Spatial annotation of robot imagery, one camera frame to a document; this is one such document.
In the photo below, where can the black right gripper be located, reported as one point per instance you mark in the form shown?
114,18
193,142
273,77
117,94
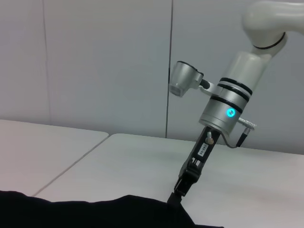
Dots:
200,152

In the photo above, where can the black shirt with FREE print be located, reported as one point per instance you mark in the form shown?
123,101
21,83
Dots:
95,213

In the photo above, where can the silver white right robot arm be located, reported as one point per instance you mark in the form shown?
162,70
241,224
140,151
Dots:
237,71

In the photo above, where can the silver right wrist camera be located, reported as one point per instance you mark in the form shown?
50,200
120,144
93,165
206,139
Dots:
183,78

